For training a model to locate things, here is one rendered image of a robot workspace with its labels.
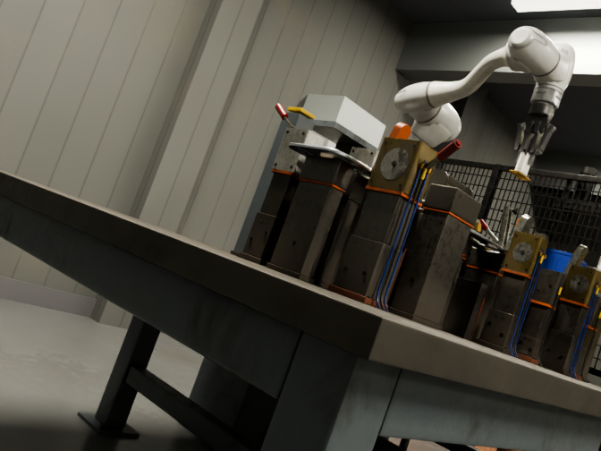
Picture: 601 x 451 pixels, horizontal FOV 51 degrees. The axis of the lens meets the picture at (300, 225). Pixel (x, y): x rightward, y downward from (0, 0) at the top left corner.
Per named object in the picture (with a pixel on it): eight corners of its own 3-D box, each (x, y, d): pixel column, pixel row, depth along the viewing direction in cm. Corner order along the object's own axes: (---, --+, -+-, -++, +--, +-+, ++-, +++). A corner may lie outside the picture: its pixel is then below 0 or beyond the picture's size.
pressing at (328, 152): (345, 152, 136) (347, 146, 136) (278, 143, 152) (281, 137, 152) (585, 296, 229) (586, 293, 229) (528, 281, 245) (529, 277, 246)
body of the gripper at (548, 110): (526, 100, 207) (517, 127, 207) (550, 101, 201) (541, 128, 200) (537, 110, 212) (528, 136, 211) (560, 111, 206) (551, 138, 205)
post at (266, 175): (245, 259, 176) (299, 113, 180) (230, 253, 182) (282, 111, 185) (265, 266, 182) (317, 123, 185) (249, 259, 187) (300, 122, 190)
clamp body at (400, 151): (372, 309, 128) (431, 140, 131) (325, 291, 138) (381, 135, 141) (396, 317, 134) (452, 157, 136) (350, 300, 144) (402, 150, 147)
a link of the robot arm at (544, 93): (555, 83, 201) (549, 100, 200) (568, 96, 206) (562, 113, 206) (529, 83, 208) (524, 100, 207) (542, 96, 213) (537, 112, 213)
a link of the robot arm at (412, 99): (430, 72, 241) (449, 90, 249) (393, 80, 254) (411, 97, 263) (421, 102, 237) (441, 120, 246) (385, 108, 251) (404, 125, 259)
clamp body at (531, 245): (511, 357, 174) (551, 237, 176) (474, 344, 183) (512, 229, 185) (521, 361, 178) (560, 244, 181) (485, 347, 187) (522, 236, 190)
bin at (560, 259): (563, 285, 251) (573, 253, 252) (495, 267, 273) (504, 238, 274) (579, 293, 262) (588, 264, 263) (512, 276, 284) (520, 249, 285)
